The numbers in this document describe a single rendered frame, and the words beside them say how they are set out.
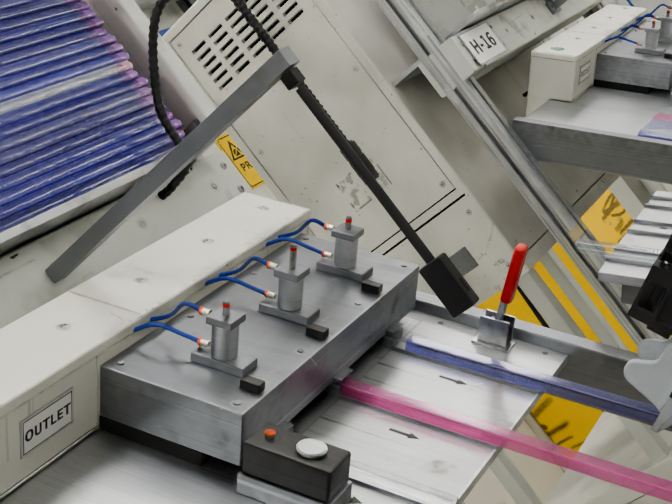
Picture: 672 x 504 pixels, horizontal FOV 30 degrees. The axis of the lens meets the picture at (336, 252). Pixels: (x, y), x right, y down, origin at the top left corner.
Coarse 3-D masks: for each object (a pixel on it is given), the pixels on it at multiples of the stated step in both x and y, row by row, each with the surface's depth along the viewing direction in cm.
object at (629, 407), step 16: (416, 336) 120; (416, 352) 119; (432, 352) 118; (448, 352) 118; (464, 352) 118; (480, 368) 117; (496, 368) 116; (512, 368) 116; (528, 384) 115; (544, 384) 114; (560, 384) 114; (576, 384) 114; (576, 400) 113; (592, 400) 112; (608, 400) 112; (624, 400) 112; (640, 416) 111; (656, 416) 110
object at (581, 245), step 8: (584, 240) 132; (592, 240) 132; (576, 248) 132; (584, 248) 131; (592, 248) 131; (600, 248) 131; (608, 248) 130; (616, 248) 130; (624, 248) 130; (632, 248) 130; (640, 248) 130; (648, 248) 130; (616, 256) 130; (624, 256) 130; (632, 256) 130; (640, 256) 129; (648, 256) 129; (656, 256) 128
